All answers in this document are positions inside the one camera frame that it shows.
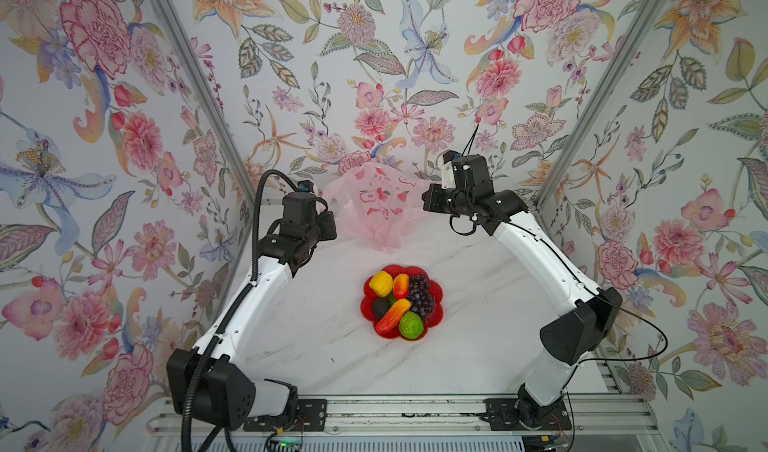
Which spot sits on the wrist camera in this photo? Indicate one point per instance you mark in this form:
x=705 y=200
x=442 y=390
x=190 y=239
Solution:
x=446 y=169
x=306 y=186

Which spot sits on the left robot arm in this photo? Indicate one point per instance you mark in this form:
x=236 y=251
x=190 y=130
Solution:
x=209 y=383

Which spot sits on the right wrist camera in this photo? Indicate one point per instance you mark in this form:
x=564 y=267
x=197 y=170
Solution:
x=446 y=169

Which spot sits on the yellow lemon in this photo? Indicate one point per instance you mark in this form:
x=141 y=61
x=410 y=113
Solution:
x=381 y=284

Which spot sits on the small orange red mango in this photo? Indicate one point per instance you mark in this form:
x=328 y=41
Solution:
x=401 y=287

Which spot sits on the pink plastic bag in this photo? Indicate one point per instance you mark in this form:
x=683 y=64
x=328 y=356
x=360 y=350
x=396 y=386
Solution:
x=378 y=205

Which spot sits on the green lime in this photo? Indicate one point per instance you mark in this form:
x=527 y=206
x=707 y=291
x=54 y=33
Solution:
x=411 y=326

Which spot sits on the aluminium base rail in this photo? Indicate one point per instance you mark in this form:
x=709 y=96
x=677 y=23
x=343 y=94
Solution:
x=400 y=415

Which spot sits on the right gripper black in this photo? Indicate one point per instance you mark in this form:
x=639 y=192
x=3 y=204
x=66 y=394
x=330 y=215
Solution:
x=432 y=202

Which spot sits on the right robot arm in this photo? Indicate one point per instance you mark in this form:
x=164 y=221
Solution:
x=585 y=311

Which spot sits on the dark avocado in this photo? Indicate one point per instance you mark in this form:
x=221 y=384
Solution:
x=380 y=308

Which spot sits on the dark purple grape bunch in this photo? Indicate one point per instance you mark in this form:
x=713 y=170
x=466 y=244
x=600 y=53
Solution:
x=422 y=302

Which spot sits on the large orange red mango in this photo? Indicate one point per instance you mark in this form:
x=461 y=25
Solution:
x=391 y=320

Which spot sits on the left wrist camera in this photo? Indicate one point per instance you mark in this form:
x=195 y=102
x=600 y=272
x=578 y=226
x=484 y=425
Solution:
x=306 y=186

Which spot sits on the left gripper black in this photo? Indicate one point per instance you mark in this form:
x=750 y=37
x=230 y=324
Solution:
x=329 y=230

